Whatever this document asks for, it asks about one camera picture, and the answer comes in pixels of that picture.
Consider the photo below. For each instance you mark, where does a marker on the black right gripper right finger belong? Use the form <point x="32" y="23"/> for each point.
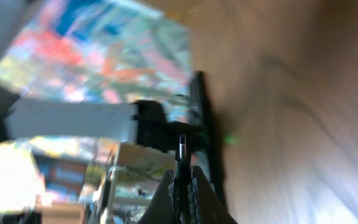
<point x="205" y="207"/>

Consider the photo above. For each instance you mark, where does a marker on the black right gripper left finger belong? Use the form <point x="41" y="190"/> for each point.
<point x="160" y="209"/>

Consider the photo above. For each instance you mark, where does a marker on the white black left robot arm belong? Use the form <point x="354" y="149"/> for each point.
<point x="142" y="122"/>

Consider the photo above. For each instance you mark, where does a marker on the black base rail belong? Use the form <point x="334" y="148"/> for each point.
<point x="203" y="115"/>

